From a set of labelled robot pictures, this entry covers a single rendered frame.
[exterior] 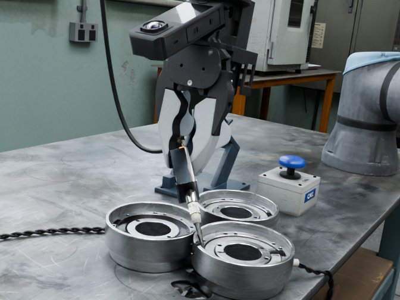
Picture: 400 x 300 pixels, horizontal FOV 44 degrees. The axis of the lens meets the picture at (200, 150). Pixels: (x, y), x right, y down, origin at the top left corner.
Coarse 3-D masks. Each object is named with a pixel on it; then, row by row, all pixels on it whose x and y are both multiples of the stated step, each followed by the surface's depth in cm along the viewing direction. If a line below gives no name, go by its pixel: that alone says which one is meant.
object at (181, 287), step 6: (174, 282) 50; (180, 282) 50; (186, 282) 50; (192, 282) 50; (180, 288) 49; (186, 288) 49; (192, 288) 49; (198, 288) 49; (204, 288) 49; (186, 294) 48; (192, 294) 48; (198, 294) 48; (204, 294) 48; (210, 294) 48
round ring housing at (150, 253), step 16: (112, 208) 57; (128, 208) 58; (144, 208) 60; (160, 208) 60; (176, 208) 59; (112, 224) 55; (144, 224) 57; (160, 224) 57; (192, 224) 57; (112, 240) 52; (128, 240) 50; (144, 240) 50; (160, 240) 50; (176, 240) 51; (192, 240) 52; (112, 256) 53; (128, 256) 51; (144, 256) 50; (160, 256) 50; (176, 256) 51; (160, 272) 52
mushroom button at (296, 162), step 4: (284, 156) 74; (288, 156) 74; (292, 156) 74; (296, 156) 74; (280, 160) 73; (284, 160) 72; (288, 160) 72; (292, 160) 72; (296, 160) 72; (300, 160) 72; (304, 160) 73; (280, 164) 73; (284, 164) 72; (288, 164) 72; (292, 164) 72; (296, 164) 72; (300, 164) 72; (304, 164) 72; (288, 168) 74; (292, 168) 73; (288, 172) 74; (292, 172) 73
